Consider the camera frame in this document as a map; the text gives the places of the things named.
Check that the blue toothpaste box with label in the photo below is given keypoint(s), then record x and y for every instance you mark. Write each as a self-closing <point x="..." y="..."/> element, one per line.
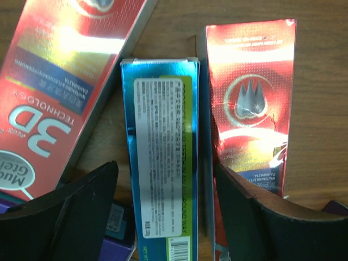
<point x="160" y="98"/>

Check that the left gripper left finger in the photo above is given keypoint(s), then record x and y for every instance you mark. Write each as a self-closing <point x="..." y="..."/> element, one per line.
<point x="99" y="185"/>

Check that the purple toothpaste box left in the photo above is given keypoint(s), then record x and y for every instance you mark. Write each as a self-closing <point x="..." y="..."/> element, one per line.
<point x="117" y="233"/>

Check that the red toothpaste box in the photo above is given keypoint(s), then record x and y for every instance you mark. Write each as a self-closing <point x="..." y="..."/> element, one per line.
<point x="60" y="69"/>
<point x="246" y="84"/>

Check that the red toothpaste box upper left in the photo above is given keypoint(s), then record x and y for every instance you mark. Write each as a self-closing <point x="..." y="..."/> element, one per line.
<point x="60" y="69"/>

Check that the purple toothpaste box with label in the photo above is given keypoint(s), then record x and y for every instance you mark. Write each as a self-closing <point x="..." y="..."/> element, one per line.
<point x="335" y="207"/>

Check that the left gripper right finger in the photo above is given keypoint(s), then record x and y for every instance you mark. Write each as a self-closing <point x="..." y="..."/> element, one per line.
<point x="260" y="225"/>

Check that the red toothpaste box middle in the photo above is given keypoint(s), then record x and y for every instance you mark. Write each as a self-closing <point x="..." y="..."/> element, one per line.
<point x="246" y="84"/>

